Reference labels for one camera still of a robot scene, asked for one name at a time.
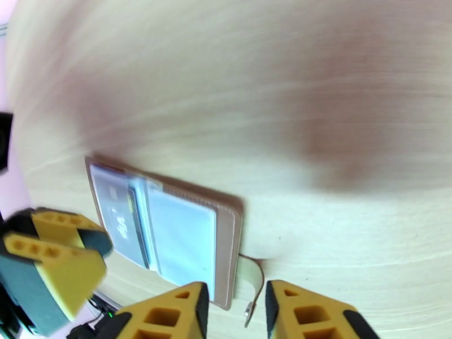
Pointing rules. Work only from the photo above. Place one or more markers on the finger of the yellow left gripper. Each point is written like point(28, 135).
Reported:
point(60, 221)
point(60, 274)

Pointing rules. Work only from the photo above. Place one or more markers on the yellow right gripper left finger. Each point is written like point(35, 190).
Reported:
point(159, 317)

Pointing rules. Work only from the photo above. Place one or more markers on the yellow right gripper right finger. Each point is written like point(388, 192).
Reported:
point(310, 317)

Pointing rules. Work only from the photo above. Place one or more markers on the grey credit card white print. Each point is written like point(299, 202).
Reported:
point(116, 214)

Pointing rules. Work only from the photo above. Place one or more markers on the brown leather card holder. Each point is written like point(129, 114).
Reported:
point(226, 249)

